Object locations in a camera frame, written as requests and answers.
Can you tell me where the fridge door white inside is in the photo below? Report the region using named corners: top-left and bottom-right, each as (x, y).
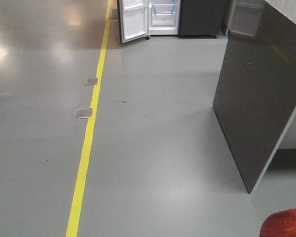
top-left (117, 0), bottom-right (148, 44)

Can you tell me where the dark grey panel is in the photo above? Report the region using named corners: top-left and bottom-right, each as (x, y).
top-left (213, 0), bottom-right (296, 193)

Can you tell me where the metal floor plate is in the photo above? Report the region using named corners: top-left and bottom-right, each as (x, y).
top-left (75, 108), bottom-right (93, 119)
top-left (84, 78), bottom-right (99, 86)

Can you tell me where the metal floor plate near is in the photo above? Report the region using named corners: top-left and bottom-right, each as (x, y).
top-left (75, 108), bottom-right (93, 119)

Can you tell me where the dark grey fridge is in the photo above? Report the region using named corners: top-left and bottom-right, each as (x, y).
top-left (148, 0), bottom-right (226, 39)

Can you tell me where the metal floor plate far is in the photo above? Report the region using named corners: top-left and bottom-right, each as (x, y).
top-left (84, 78), bottom-right (99, 86)

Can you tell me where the red yellow apple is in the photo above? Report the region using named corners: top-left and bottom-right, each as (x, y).
top-left (259, 208), bottom-right (296, 237)

